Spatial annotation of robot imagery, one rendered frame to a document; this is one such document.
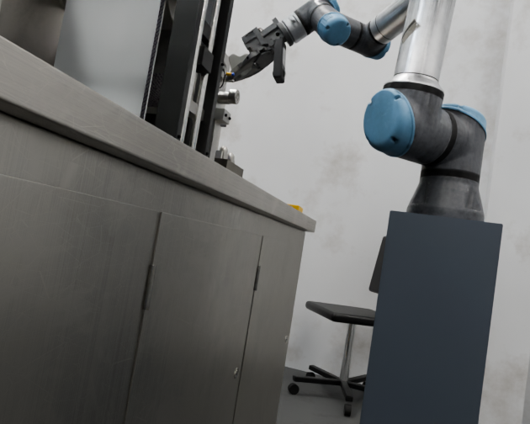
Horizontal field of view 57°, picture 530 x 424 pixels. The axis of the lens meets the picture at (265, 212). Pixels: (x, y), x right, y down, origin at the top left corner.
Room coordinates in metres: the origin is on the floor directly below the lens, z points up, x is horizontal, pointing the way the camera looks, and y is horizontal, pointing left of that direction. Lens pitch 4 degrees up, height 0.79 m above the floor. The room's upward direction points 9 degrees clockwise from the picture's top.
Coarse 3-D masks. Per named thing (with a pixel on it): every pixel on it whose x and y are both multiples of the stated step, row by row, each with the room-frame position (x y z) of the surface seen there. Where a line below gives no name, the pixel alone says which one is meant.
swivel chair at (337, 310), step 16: (384, 240) 3.04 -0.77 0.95; (368, 288) 3.07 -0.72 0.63; (320, 304) 2.89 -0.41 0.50; (336, 320) 2.58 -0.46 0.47; (352, 320) 2.60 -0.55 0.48; (368, 320) 2.62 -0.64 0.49; (352, 336) 2.82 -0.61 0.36; (320, 368) 3.02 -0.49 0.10; (336, 384) 2.81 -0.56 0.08; (352, 384) 2.80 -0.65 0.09
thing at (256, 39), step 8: (272, 24) 1.32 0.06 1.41; (280, 24) 1.28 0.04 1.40; (248, 32) 1.31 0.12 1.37; (256, 32) 1.30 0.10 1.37; (264, 32) 1.31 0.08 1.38; (272, 32) 1.31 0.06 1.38; (280, 32) 1.30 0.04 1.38; (248, 40) 1.30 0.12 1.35; (256, 40) 1.30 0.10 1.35; (264, 40) 1.29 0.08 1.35; (272, 40) 1.30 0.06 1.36; (288, 40) 1.29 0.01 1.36; (248, 48) 1.31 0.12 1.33; (256, 48) 1.30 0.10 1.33; (264, 48) 1.29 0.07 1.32; (272, 48) 1.30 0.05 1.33; (264, 56) 1.31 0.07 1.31; (272, 56) 1.33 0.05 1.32; (256, 64) 1.34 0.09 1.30; (264, 64) 1.34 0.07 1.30
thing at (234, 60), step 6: (234, 54) 1.32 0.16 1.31; (246, 54) 1.31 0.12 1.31; (234, 60) 1.32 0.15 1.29; (240, 60) 1.32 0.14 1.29; (234, 66) 1.32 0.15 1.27; (246, 66) 1.32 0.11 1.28; (234, 72) 1.32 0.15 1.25; (240, 72) 1.33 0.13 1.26; (228, 78) 1.34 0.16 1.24; (234, 78) 1.34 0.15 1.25
